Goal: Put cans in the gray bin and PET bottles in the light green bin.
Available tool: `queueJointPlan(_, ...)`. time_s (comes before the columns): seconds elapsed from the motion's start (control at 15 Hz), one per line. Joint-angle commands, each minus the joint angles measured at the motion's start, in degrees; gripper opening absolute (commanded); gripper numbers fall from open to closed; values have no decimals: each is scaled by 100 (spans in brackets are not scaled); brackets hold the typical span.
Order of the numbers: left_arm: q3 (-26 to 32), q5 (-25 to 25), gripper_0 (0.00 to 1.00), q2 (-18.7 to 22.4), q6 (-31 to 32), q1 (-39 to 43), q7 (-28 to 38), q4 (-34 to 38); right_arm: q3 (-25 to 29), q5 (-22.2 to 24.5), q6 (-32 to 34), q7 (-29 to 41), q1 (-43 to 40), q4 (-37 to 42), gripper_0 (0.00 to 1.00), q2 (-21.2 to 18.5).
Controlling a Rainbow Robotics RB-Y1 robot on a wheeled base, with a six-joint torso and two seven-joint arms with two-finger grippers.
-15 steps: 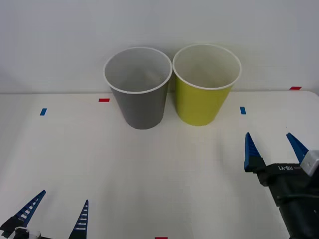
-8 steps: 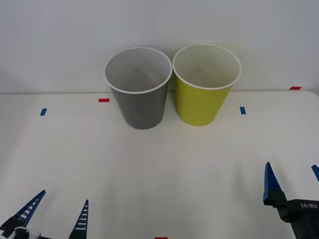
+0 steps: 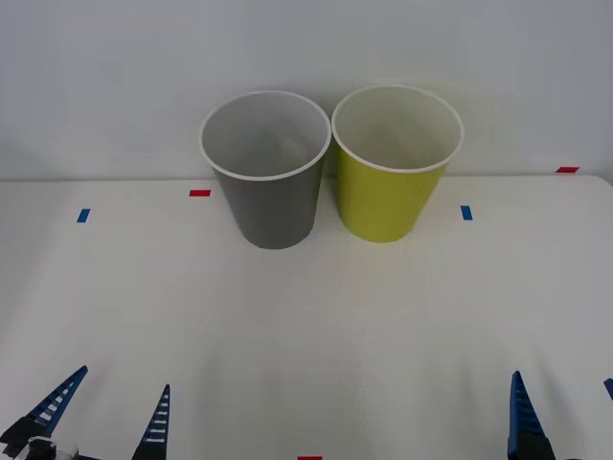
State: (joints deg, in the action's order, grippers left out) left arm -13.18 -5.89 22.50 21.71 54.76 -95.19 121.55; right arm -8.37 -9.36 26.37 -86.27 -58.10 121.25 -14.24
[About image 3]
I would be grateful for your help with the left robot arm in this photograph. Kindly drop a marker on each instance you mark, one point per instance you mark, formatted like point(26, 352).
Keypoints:
point(64, 451)

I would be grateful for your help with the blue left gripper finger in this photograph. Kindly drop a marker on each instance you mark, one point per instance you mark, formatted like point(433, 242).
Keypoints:
point(50, 407)
point(158, 426)

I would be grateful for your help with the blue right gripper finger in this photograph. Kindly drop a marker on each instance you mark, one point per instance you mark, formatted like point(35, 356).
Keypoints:
point(524, 421)
point(609, 389)

